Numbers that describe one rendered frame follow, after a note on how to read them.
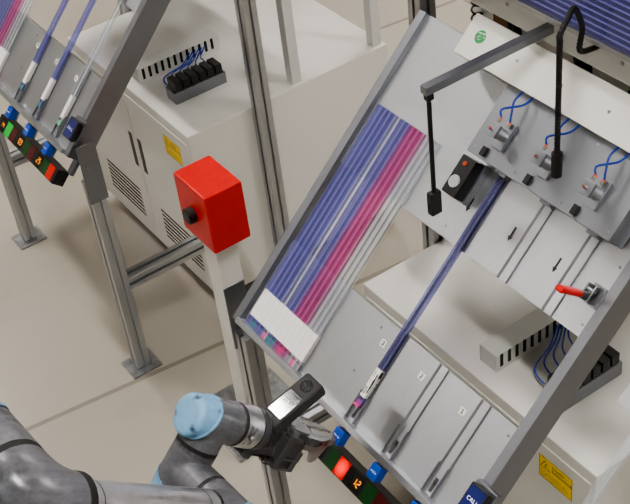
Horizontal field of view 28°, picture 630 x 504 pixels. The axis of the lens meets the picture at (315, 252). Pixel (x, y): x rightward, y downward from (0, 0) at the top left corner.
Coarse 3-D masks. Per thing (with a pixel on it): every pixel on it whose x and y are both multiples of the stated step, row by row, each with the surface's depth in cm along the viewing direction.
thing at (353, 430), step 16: (240, 320) 249; (256, 336) 245; (272, 352) 242; (288, 368) 238; (320, 400) 231; (336, 416) 228; (352, 432) 224; (368, 448) 221; (384, 464) 218; (400, 480) 215; (416, 496) 212
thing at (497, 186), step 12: (504, 180) 219; (492, 192) 219; (480, 204) 220; (480, 216) 220; (468, 228) 221; (468, 240) 221; (456, 252) 221; (444, 264) 222; (444, 276) 222; (432, 288) 222; (420, 300) 223; (420, 312) 223; (408, 324) 224; (396, 348) 224; (384, 360) 225; (360, 396) 227
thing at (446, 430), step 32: (352, 288) 236; (352, 320) 234; (384, 320) 229; (320, 352) 237; (352, 352) 232; (384, 352) 227; (416, 352) 222; (352, 384) 230; (384, 384) 225; (416, 384) 221; (448, 384) 216; (352, 416) 228; (384, 416) 223; (416, 416) 219; (448, 416) 215; (480, 416) 211; (384, 448) 221; (416, 448) 217; (448, 448) 213; (480, 448) 209; (416, 480) 216; (448, 480) 211
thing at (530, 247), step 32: (448, 32) 236; (416, 64) 240; (448, 64) 234; (384, 96) 243; (416, 96) 238; (448, 96) 233; (480, 96) 228; (448, 128) 231; (448, 160) 229; (480, 160) 224; (416, 192) 232; (480, 192) 222; (512, 192) 218; (448, 224) 225; (480, 224) 220; (512, 224) 216; (544, 224) 212; (576, 224) 208; (480, 256) 219; (512, 256) 215; (544, 256) 210; (576, 256) 206; (608, 256) 203; (544, 288) 209; (608, 288) 201; (576, 320) 203
